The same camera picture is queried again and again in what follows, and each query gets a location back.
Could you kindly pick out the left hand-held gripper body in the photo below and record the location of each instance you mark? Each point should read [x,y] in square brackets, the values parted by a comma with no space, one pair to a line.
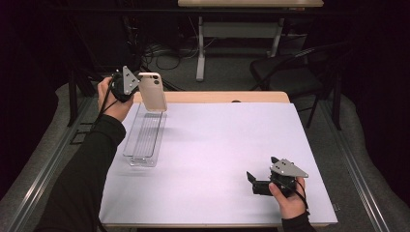
[124,85]

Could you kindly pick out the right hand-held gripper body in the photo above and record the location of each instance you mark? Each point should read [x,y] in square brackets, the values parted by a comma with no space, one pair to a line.
[286,169]

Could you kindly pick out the beige phone case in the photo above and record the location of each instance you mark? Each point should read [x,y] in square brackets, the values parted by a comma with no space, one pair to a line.
[154,95]

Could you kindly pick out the clear plastic bin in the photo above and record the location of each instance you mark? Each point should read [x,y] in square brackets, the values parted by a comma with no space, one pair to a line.
[145,141]

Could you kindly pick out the person's left hand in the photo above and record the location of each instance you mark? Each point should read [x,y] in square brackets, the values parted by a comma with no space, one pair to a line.
[117,109]

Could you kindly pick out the person's right hand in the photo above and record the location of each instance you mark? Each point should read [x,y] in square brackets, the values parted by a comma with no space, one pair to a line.
[291,204]

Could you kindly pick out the white table mat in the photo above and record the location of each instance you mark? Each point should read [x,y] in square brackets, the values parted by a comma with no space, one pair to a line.
[225,145]

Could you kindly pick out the black metal stand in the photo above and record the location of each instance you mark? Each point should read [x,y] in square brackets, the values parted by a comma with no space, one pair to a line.
[72,96]

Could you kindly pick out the black chair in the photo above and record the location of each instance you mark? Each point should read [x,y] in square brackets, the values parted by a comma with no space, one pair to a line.
[283,77]

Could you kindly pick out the wooden desk with white legs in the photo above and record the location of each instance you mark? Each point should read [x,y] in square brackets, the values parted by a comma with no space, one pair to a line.
[200,48]

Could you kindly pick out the metal floor rail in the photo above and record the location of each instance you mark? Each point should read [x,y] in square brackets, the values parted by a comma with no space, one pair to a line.
[48,167]
[357,180]

